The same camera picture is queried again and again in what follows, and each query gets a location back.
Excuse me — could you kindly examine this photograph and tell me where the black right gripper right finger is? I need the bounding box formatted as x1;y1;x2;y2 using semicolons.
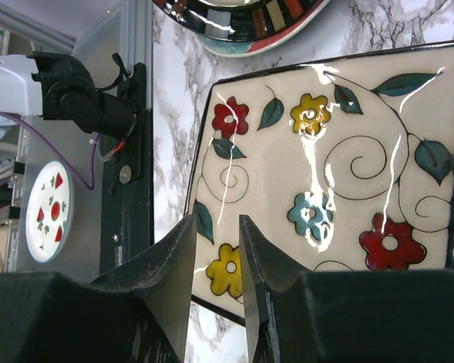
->
239;215;454;362

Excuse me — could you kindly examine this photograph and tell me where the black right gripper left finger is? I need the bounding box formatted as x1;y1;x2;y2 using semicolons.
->
0;216;197;362

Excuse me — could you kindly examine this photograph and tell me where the cream square dark-rimmed plate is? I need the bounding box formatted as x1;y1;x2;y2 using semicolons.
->
185;41;454;323

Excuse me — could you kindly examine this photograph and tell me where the white red rimmed plate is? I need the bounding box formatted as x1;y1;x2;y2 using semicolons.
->
194;0;332;58

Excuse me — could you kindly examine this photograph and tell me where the dark olive round plate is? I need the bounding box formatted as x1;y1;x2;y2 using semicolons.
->
154;0;326;42

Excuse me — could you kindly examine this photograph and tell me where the white floral plate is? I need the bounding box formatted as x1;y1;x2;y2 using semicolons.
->
25;160;74;264

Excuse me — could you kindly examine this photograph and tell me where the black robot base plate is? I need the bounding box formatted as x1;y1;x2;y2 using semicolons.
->
99;63;154;275

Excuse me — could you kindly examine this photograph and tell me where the aluminium frame rail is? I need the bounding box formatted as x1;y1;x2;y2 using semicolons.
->
0;1;153;116

